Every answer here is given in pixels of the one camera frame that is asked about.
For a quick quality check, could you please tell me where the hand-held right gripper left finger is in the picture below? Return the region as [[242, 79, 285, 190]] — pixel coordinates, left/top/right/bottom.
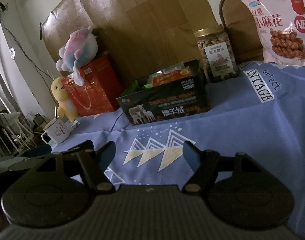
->
[[37, 141, 116, 193]]

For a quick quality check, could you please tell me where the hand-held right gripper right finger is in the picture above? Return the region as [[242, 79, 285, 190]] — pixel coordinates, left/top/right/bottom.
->
[[183, 141, 268, 195]]

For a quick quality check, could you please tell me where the black box with sheep picture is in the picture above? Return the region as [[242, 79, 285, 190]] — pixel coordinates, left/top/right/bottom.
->
[[116, 59, 211, 126]]

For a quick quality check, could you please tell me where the green snack packet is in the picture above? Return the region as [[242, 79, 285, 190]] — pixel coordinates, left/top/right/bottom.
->
[[129, 77, 153, 93]]

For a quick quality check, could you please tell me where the white enamel mug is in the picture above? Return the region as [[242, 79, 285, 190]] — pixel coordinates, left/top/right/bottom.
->
[[41, 119, 71, 145]]

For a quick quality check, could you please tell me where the blue printed bed sheet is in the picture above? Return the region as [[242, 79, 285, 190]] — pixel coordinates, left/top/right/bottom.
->
[[49, 60, 305, 238]]

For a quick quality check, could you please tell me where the red gift bag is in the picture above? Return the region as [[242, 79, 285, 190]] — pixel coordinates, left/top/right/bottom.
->
[[61, 56, 124, 117]]

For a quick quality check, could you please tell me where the dark blue round thing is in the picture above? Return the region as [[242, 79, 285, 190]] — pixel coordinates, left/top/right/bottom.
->
[[25, 145, 53, 158]]

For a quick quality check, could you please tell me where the yellow duck plush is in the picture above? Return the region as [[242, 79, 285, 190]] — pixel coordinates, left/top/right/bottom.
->
[[51, 77, 79, 123]]

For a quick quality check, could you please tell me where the orange snack packet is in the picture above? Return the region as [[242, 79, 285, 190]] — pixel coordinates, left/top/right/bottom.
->
[[177, 65, 193, 78], [151, 71, 179, 87]]

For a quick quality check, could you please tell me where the clear nut jar gold lid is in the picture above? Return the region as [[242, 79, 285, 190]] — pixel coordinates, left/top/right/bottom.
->
[[194, 24, 240, 83]]

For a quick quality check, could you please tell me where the pink blue whale plush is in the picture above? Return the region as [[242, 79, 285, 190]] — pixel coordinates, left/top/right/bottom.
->
[[56, 25, 98, 87]]

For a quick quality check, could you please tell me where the large pink snack bag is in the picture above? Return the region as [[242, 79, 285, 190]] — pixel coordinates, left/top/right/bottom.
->
[[236, 0, 305, 67]]

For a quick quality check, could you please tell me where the cluttered wire rack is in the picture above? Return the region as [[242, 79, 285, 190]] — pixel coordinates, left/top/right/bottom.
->
[[0, 105, 36, 157]]

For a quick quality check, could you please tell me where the black wall cable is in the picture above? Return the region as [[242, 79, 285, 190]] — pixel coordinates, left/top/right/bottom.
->
[[0, 0, 58, 80]]

